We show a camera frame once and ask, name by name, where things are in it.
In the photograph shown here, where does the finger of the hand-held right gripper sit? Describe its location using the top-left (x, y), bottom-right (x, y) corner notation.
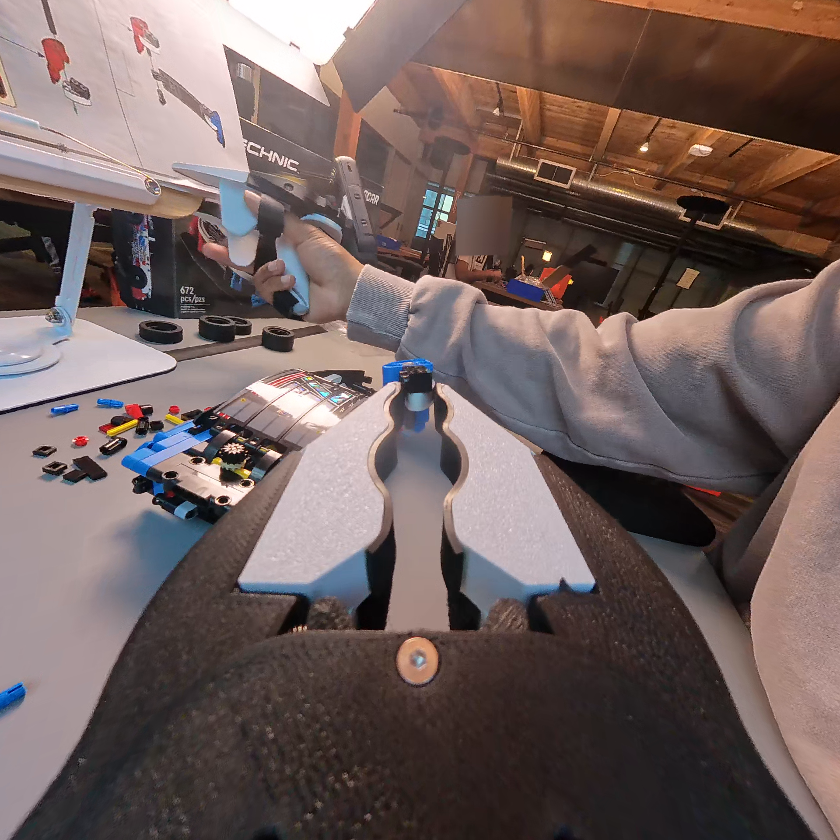
top-left (172, 163), bottom-right (255, 198)

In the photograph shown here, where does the blue lego panel piece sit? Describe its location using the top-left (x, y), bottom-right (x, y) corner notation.
top-left (382, 359), bottom-right (435, 434)

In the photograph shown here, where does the black lego set box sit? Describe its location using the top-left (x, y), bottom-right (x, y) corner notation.
top-left (110, 46), bottom-right (389, 320)

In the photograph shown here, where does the black wrist rest pad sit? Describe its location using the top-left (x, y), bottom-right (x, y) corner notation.
top-left (551, 453), bottom-right (718, 550)

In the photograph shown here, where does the studio light panel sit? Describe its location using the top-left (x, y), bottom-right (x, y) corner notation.
top-left (226, 0), bottom-right (378, 106)

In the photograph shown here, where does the pile of small lego pieces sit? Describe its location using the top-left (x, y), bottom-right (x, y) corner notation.
top-left (33, 397), bottom-right (206, 484)

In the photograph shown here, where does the lego race car model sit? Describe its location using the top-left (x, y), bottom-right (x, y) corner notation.
top-left (131, 369), bottom-right (379, 525)

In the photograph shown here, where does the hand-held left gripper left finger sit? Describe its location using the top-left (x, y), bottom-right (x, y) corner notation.
top-left (238, 382), bottom-right (403, 626)

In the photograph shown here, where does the person's right hand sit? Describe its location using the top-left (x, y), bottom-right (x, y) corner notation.
top-left (200, 190), bottom-right (366, 324)

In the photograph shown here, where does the person's right forearm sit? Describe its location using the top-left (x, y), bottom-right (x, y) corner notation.
top-left (346, 259), bottom-right (840, 497)

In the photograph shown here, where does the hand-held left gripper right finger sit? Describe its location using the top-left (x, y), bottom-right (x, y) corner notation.
top-left (435, 385), bottom-right (597, 622)

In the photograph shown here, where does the metal air duct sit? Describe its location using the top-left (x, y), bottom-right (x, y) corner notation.
top-left (495, 156), bottom-right (757, 238)

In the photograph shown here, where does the white book stand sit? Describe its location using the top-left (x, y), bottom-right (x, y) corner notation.
top-left (0, 108), bottom-right (223, 416)

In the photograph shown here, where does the lego instruction booklet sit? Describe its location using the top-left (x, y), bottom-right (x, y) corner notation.
top-left (0, 0), bottom-right (252, 189)

